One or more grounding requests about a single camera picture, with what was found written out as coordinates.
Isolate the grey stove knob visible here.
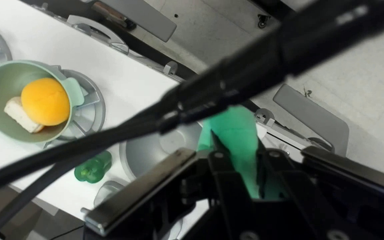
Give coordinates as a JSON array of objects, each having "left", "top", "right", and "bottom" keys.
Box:
[{"left": 161, "top": 60, "right": 179, "bottom": 77}]

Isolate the yellow toy lemon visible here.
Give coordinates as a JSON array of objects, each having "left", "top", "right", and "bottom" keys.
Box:
[{"left": 20, "top": 76, "right": 72, "bottom": 128}]

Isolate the white slotted wheel plate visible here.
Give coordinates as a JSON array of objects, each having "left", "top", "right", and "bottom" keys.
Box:
[{"left": 44, "top": 66, "right": 108, "bottom": 144}]

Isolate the white block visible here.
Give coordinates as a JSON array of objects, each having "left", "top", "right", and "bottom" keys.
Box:
[{"left": 3, "top": 96, "right": 45, "bottom": 134}]

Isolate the grey oven door handle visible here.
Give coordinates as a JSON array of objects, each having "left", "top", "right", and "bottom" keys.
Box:
[{"left": 65, "top": 13, "right": 132, "bottom": 56}]

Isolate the pale green bowl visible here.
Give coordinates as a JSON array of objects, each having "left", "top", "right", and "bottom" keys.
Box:
[{"left": 0, "top": 58, "right": 85, "bottom": 144}]

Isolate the silver toy faucet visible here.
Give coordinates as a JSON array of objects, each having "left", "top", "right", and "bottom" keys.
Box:
[{"left": 92, "top": 176, "right": 129, "bottom": 209}]

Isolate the thin black cable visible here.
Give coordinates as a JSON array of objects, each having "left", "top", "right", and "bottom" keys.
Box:
[{"left": 0, "top": 149, "right": 107, "bottom": 240}]

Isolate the thick black cable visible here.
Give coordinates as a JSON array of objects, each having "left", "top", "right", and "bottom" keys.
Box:
[{"left": 0, "top": 0, "right": 384, "bottom": 198}]

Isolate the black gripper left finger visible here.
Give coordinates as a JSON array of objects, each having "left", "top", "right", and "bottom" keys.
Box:
[{"left": 83, "top": 145, "right": 256, "bottom": 240}]

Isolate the green toy cup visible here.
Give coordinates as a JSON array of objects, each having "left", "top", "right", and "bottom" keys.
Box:
[{"left": 73, "top": 149, "right": 113, "bottom": 184}]

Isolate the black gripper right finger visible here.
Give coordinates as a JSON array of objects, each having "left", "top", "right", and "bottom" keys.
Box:
[{"left": 255, "top": 137, "right": 384, "bottom": 240}]

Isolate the white toy kitchen unit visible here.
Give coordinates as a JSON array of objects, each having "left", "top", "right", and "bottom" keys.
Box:
[{"left": 0, "top": 0, "right": 384, "bottom": 240}]

